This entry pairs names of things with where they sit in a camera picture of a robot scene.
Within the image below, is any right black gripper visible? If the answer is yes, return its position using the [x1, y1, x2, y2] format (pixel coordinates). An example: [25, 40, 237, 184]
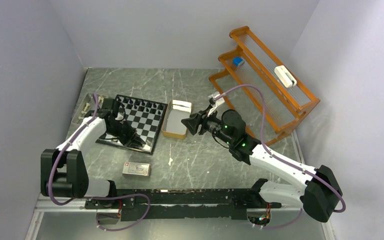
[181, 105, 234, 146]

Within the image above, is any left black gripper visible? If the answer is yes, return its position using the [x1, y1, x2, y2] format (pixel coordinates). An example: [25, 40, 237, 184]
[106, 119, 146, 147]

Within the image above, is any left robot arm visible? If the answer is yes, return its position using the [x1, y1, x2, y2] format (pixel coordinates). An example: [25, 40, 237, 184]
[40, 108, 146, 208]

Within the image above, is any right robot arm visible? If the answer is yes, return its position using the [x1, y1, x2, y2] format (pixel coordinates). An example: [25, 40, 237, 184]
[181, 109, 346, 223]

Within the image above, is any black white chess board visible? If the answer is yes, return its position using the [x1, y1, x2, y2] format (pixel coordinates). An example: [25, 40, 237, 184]
[96, 94, 168, 155]

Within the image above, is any white chess piece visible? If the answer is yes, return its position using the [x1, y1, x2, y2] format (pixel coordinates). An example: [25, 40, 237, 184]
[82, 102, 90, 112]
[98, 95, 106, 104]

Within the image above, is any small printed card box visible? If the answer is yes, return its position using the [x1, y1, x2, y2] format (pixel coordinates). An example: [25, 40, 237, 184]
[122, 161, 151, 177]

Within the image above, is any silver metal tin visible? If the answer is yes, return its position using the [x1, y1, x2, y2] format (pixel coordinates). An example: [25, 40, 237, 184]
[71, 92, 96, 126]

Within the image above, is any blue small block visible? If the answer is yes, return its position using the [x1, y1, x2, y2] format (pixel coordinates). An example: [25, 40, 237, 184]
[232, 56, 245, 67]

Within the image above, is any orange wooden rack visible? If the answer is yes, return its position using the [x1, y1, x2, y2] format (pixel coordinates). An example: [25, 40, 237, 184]
[209, 26, 320, 145]

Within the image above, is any white plastic device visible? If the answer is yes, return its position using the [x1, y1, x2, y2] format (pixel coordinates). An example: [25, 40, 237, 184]
[274, 65, 297, 88]

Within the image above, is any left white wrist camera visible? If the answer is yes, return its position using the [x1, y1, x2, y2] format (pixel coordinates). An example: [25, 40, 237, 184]
[115, 112, 125, 122]

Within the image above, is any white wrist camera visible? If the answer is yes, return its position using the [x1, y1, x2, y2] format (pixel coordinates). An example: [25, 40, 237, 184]
[207, 91, 225, 116]
[115, 112, 125, 122]

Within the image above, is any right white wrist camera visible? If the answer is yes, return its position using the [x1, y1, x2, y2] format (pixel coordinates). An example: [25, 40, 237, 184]
[207, 91, 225, 116]

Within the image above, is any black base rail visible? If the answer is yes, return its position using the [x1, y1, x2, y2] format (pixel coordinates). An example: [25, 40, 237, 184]
[84, 188, 282, 222]

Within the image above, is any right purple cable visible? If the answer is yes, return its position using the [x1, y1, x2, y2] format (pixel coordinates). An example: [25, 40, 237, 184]
[211, 83, 347, 230]

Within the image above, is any purple cable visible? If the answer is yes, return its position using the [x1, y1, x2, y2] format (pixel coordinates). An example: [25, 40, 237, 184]
[47, 93, 151, 232]
[211, 83, 347, 230]

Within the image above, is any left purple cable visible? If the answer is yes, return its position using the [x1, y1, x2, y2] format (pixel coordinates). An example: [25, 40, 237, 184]
[47, 93, 151, 232]

